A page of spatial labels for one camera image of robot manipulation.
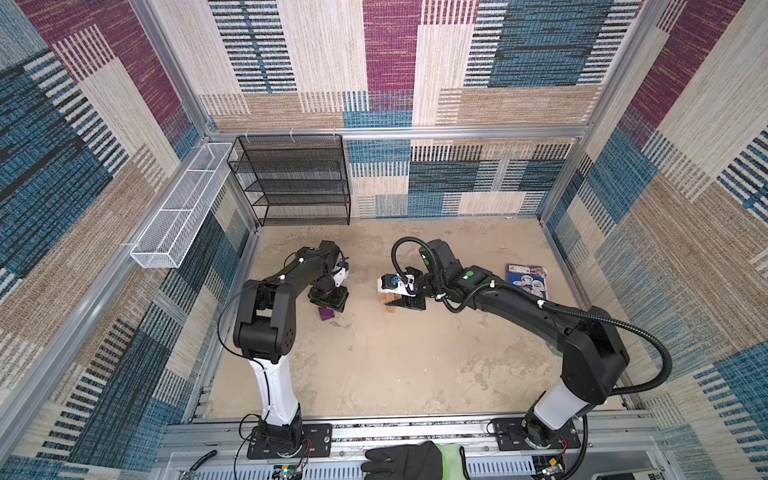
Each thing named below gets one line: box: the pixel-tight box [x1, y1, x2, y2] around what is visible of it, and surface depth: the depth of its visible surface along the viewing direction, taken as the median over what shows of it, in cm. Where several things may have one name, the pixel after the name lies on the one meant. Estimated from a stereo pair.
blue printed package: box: [506, 264, 548, 300], surface depth 102 cm
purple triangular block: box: [318, 307, 336, 321], surface depth 94 cm
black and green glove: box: [360, 441, 470, 480], surface depth 71 cm
